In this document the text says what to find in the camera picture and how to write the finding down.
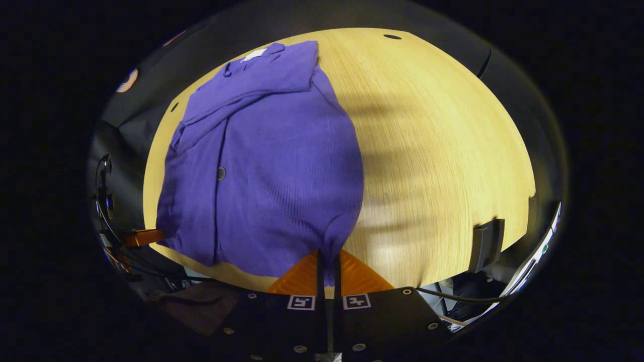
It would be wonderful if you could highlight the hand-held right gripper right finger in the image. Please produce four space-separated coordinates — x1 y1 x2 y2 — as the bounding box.
330 249 453 361

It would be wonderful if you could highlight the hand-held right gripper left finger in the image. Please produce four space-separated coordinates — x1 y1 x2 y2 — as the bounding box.
219 249 330 361

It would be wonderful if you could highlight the purple shirt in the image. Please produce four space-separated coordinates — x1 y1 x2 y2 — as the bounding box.
156 40 364 287

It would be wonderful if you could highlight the dark brown cloth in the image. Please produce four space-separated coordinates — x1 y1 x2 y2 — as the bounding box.
146 284 242 337

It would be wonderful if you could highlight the black backdrop cloth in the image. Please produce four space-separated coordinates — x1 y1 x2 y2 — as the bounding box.
88 3 569 252

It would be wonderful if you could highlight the dark bag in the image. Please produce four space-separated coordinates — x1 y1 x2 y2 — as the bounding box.
448 271 506 322

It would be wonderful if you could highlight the black power cable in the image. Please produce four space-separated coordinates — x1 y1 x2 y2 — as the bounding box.
415 287 506 305

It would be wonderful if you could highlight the black table edge bracket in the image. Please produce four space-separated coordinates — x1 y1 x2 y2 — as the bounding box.
468 217 505 274

